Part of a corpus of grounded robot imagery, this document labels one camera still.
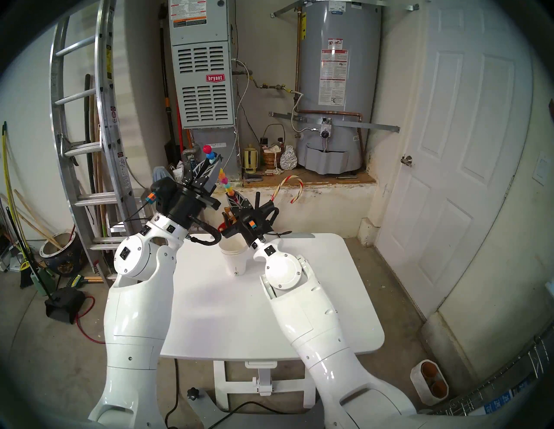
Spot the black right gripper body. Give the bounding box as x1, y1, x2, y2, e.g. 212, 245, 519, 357
222, 210, 271, 249

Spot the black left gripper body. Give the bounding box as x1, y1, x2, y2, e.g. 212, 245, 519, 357
151, 178, 217, 230

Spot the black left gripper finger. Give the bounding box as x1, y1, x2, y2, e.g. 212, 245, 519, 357
203, 155, 222, 194
184, 159, 209, 189

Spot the multicolour bead stacking marker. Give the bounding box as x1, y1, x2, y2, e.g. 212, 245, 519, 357
202, 145, 230, 185

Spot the white paper cup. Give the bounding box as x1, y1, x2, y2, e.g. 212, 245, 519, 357
219, 239, 249, 276

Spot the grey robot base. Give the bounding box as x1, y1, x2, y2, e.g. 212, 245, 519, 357
187, 387, 325, 429

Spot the grey drain pipe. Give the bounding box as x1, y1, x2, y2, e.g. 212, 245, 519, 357
181, 145, 202, 169

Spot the striped candy cane decoration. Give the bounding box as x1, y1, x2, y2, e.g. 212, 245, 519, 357
272, 175, 304, 204

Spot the brown wicker basket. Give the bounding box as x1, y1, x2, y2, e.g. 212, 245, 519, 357
262, 124, 286, 170

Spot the small aluminium step ladder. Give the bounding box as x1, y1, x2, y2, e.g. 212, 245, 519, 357
104, 190, 148, 251

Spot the grey bryant furnace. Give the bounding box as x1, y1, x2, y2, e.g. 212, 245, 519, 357
168, 0, 241, 182

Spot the wooden heater platform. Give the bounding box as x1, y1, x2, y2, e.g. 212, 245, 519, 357
242, 171, 376, 187

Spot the aluminium extension ladder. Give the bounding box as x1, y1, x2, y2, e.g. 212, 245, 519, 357
49, 0, 152, 282

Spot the flexible metal conduit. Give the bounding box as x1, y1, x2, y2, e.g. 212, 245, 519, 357
214, 58, 251, 178

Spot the gas pipe yellow valve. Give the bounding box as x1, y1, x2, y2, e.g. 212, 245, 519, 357
253, 82, 296, 94

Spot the blue ceramic pot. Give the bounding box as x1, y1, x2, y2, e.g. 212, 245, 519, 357
39, 231, 85, 277

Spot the green yellow scrub brush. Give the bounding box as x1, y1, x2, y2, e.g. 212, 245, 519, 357
66, 274, 105, 288

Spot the copper riser pipe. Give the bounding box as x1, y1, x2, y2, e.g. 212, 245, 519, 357
296, 11, 303, 111

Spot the wooden stake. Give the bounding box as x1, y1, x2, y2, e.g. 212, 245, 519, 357
13, 189, 63, 249

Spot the green plastic container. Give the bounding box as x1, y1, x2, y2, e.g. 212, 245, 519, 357
29, 266, 57, 297

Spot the grey water heater tank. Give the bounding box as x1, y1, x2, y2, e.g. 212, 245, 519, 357
294, 0, 382, 175

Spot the white panel door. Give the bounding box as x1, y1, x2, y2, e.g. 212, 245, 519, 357
374, 0, 534, 318

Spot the white two-hole planter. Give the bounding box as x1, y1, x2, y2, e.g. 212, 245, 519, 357
410, 359, 449, 406

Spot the blue white printed box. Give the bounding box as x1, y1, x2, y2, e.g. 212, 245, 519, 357
470, 385, 533, 426

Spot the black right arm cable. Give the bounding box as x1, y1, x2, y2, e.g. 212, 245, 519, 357
262, 207, 293, 238

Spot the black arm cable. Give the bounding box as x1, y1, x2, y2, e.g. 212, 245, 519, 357
188, 218, 222, 246
262, 207, 293, 238

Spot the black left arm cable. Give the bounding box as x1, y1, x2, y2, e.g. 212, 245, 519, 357
188, 218, 222, 246

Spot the black orange handled shovel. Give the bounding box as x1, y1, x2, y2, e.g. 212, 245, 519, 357
158, 6, 182, 166

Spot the wooden long tool handle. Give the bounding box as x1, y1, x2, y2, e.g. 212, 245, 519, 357
91, 93, 106, 234

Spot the black long tool handle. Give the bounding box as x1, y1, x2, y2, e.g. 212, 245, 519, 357
84, 74, 97, 195

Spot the black long handled dustpan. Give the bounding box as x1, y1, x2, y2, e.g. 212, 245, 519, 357
5, 207, 86, 324

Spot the red hose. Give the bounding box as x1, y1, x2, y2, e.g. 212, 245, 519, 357
74, 295, 106, 345

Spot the grey metal heater strap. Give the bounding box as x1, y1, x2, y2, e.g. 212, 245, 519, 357
268, 112, 401, 133

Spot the white table leg frame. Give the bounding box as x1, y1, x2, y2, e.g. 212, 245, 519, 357
213, 359, 317, 409

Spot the yellow handled broom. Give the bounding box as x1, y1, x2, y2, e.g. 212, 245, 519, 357
1, 121, 35, 289

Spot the black floor cable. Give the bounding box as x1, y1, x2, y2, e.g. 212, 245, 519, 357
214, 400, 297, 429
164, 358, 180, 429

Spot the metal strap above heater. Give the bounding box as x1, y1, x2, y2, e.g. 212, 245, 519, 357
271, 0, 419, 18

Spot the white light switch plate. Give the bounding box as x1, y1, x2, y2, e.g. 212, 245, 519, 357
532, 156, 552, 186

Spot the metal wire rack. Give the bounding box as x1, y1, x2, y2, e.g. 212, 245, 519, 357
422, 322, 554, 429

